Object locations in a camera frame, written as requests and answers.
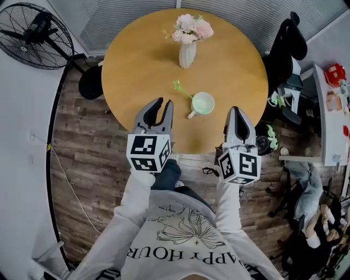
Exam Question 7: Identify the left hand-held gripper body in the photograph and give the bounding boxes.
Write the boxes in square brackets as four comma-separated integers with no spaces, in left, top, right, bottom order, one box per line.
[126,122,174,173]

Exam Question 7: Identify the black green patterned helmet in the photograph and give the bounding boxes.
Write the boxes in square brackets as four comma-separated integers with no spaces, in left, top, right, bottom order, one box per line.
[255,122,279,156]

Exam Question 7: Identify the white rectangular desk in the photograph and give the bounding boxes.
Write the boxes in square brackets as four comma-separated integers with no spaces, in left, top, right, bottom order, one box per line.
[278,62,350,167]

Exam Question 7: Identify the person's left forearm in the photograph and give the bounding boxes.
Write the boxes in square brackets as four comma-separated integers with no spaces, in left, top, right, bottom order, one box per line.
[109,166,156,233]

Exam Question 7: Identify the white floor cable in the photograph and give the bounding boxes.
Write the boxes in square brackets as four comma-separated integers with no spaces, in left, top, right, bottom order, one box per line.
[28,132,102,235]

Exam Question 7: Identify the person's dark trousers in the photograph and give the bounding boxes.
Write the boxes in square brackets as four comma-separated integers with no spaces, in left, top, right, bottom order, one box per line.
[151,159,217,213]

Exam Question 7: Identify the orange box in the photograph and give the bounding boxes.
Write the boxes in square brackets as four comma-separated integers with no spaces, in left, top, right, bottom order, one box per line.
[326,91,342,112]

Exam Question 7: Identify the person's right forearm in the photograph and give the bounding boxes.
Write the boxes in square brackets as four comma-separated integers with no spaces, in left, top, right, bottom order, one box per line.
[214,182,244,233]

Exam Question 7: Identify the white ribbed vase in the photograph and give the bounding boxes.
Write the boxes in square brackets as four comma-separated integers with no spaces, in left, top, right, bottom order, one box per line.
[179,40,197,69]

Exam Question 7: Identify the black office chair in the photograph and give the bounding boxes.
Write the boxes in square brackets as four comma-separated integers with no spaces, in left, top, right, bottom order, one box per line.
[261,10,308,126]

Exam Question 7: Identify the black standing fan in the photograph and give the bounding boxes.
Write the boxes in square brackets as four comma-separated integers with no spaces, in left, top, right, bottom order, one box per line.
[0,2,104,101]

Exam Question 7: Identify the green star stirrer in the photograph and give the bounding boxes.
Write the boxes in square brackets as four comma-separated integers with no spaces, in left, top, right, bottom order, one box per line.
[172,79,194,99]

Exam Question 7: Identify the white mug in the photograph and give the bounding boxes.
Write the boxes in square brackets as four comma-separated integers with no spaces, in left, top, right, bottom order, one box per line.
[187,92,215,120]

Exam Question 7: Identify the black swivel chair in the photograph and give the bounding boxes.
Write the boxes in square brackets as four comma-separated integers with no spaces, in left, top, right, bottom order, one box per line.
[267,166,340,277]

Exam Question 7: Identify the person's white printed sweatshirt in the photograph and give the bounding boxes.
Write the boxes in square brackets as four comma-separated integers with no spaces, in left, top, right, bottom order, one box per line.
[68,188,277,280]

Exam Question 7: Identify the pink flower bouquet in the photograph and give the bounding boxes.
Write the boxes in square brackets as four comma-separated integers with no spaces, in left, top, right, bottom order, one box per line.
[164,13,214,45]

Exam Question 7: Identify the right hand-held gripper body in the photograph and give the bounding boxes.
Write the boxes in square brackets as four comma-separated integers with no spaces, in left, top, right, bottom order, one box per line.
[217,141,260,186]

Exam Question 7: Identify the round wooden table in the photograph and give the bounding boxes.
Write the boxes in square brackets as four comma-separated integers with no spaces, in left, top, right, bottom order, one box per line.
[101,8,270,155]

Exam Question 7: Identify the red gift box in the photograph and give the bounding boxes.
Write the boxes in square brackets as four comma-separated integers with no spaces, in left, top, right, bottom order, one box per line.
[324,62,347,88]

